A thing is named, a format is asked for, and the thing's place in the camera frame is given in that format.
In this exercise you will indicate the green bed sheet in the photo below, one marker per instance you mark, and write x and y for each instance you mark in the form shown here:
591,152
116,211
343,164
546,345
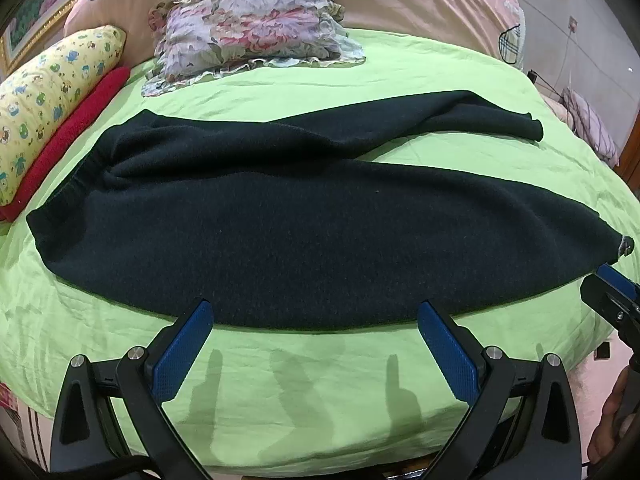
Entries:
450,75

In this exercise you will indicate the wall socket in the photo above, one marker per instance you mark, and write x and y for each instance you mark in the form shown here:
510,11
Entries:
573,24

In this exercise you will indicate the floral ruffled pillow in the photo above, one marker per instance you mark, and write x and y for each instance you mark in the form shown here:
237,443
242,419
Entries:
250,25

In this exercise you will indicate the red pillow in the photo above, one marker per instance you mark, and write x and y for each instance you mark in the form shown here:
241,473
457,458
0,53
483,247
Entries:
75,125

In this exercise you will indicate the gold framed landscape painting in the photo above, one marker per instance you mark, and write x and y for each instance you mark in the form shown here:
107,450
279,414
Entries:
45,5

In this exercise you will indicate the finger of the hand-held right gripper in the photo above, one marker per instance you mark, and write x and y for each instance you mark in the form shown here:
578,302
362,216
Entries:
612,305

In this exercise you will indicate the yellow printed pillow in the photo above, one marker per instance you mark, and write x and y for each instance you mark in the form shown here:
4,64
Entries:
45,95

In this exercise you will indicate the pink duvet with plaid hearts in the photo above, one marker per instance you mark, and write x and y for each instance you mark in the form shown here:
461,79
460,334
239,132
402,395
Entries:
425,0

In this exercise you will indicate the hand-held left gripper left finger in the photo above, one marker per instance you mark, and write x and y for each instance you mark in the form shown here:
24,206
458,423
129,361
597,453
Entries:
182,355

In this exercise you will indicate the pink striped cloth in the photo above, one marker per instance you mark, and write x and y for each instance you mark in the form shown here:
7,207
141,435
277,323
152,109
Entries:
590,125

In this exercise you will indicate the black pants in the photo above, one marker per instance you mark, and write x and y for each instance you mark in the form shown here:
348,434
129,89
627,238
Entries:
300,220

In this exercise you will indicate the person's right hand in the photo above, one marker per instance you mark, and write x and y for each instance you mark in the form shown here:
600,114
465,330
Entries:
607,425

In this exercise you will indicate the pink striped mattress side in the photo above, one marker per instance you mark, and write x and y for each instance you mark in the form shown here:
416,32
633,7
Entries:
25,425

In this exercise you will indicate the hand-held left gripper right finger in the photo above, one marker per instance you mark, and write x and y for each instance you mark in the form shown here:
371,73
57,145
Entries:
445,355

